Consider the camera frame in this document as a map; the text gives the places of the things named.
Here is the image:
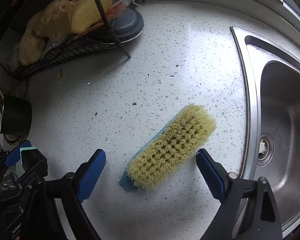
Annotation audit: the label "small black cube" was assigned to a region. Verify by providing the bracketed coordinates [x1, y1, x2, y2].
[20, 147, 48, 177]

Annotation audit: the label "dark utensil holder mug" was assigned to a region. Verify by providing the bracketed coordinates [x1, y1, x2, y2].
[0, 94, 32, 145]

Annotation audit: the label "yellow bristle scrub brush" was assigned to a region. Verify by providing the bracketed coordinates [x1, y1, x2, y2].
[119, 103, 216, 192]

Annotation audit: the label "stainless steel sink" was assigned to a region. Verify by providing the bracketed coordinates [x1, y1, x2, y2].
[231, 27, 300, 238]

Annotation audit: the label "ginger roots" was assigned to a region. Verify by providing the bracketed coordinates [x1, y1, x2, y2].
[19, 0, 101, 66]

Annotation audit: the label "dark round lid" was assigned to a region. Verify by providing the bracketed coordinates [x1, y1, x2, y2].
[110, 8, 145, 43]

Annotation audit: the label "black wire rack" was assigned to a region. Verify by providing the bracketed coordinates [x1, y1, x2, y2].
[0, 0, 144, 80]

